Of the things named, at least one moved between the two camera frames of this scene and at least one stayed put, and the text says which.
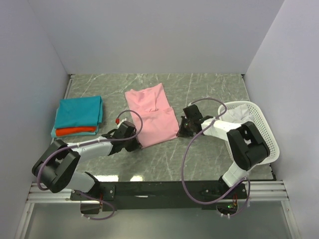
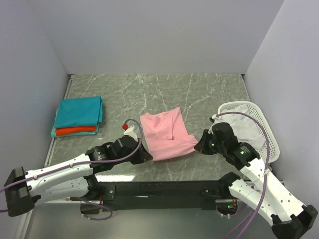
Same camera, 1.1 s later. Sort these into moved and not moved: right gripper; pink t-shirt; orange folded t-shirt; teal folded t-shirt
Moved: right gripper; pink t-shirt
Not moved: orange folded t-shirt; teal folded t-shirt
